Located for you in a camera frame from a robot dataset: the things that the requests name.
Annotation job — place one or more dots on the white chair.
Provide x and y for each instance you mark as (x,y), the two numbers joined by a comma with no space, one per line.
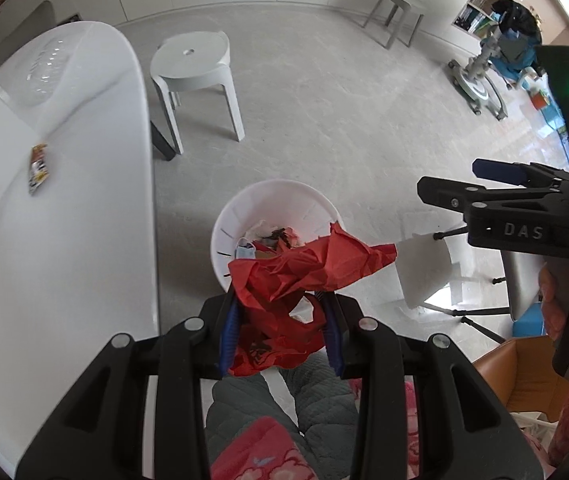
(469,312)

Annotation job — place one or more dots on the orange leather chair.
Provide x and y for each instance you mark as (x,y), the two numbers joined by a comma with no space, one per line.
(514,365)

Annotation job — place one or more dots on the white plastic stool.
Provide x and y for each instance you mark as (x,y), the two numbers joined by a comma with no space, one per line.
(189,60)

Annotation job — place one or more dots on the grey metal panel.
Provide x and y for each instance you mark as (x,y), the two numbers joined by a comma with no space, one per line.
(519,280)

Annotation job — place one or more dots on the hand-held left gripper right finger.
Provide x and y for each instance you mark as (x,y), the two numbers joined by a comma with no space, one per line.
(334,335)

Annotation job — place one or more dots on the red paper bag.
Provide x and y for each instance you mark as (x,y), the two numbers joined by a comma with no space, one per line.
(304,265)

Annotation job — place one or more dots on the printed snack wrapper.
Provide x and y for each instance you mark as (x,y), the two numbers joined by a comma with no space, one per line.
(39,170)

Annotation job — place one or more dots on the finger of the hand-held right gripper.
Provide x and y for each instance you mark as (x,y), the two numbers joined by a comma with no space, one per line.
(444,191)
(499,170)

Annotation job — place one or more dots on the white plastic bag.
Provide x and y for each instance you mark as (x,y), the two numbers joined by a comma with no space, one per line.
(529,422)

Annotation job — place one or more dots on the orange toy box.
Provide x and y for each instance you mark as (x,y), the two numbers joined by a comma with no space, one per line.
(540,100)

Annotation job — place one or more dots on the grey stool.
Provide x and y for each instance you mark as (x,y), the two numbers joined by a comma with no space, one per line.
(399,0)

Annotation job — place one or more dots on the crumpled dark wrapper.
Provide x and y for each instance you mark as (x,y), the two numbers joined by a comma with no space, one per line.
(277,234)

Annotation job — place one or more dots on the person's right leg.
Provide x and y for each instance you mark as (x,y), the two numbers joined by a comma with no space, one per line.
(324,395)

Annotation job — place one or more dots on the white foam board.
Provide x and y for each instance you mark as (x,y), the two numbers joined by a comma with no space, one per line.
(424,270)

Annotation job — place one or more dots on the blue cloth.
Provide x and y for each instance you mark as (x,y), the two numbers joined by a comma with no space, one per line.
(517,60)

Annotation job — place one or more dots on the white plastic waste bin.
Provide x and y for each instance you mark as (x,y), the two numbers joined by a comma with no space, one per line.
(269,200)

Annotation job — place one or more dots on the black bag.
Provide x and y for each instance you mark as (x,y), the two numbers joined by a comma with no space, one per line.
(514,15)

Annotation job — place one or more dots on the blue box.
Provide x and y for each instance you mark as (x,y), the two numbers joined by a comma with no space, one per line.
(529,322)

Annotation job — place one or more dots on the blue face mask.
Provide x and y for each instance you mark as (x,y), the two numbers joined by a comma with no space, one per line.
(244,250)

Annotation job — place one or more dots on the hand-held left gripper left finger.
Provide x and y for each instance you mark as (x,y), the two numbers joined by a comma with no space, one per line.
(229,330)

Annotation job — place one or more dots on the grey chair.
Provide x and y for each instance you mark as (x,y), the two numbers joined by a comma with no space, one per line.
(19,30)

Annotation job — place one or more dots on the dark table leg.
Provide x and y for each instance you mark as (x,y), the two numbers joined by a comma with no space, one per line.
(162,142)

